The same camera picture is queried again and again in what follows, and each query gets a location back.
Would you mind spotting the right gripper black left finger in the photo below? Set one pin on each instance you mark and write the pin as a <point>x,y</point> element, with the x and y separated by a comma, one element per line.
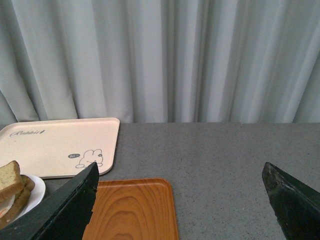
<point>63,215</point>

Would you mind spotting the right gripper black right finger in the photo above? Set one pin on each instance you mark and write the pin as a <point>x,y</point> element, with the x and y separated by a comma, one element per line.
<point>295,204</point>

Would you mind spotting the white round plate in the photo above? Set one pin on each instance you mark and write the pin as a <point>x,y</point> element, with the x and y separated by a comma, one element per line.
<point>35,198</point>

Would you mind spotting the bread slice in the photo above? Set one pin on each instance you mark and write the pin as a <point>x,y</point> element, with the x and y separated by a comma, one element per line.
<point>11,181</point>
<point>20,201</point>

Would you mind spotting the fried egg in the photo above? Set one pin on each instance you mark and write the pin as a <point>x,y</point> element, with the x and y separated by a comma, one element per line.
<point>5,205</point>

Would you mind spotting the beige rabbit print tray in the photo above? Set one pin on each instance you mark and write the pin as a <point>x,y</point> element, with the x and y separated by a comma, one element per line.
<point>60,148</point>

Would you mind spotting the orange wooden tray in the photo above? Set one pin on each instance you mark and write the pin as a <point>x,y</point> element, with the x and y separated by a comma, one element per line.
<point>134,209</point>

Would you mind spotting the grey curtain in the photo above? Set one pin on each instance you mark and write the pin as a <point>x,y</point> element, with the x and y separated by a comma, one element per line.
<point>155,61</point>

